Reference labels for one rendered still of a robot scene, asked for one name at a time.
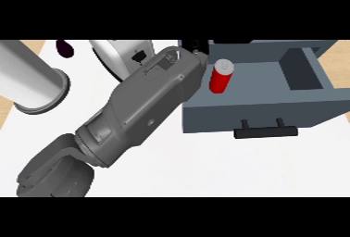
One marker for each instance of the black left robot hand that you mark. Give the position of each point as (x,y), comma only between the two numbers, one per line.
(197,46)

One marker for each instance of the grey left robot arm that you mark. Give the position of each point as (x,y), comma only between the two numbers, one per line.
(136,105)

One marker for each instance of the red can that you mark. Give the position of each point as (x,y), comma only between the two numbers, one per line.
(220,78)

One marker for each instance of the blue-grey open drawer box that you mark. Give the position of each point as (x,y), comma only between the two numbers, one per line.
(260,80)

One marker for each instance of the blue-grey drawer front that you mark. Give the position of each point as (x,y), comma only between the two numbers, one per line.
(254,115)

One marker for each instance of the white rounded appliance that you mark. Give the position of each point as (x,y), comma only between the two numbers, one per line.
(115,57)

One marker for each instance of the dark purple eggplant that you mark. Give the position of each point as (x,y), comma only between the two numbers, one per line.
(64,48)

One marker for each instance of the white cylinder with grey rim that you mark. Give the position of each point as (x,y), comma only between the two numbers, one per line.
(25,78)

